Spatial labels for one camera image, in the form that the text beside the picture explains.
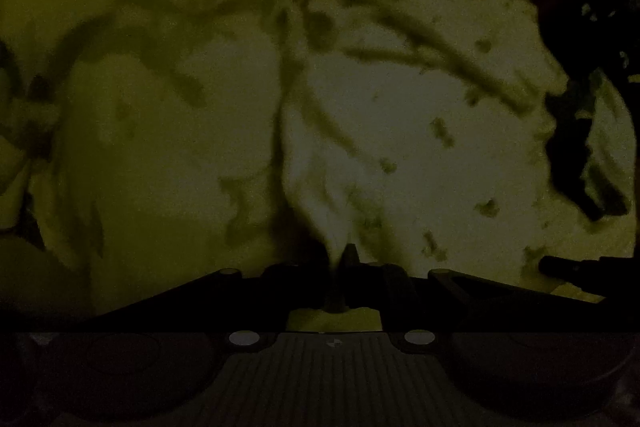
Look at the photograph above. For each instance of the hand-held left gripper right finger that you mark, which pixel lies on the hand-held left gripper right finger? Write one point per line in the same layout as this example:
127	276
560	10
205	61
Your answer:
352	269

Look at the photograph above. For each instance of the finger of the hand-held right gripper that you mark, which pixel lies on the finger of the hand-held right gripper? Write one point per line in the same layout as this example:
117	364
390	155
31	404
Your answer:
567	268

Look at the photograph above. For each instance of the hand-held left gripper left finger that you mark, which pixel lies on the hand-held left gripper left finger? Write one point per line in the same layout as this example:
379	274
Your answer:
292	282

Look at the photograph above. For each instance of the light printed small garment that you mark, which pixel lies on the light printed small garment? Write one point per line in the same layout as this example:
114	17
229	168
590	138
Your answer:
350	82

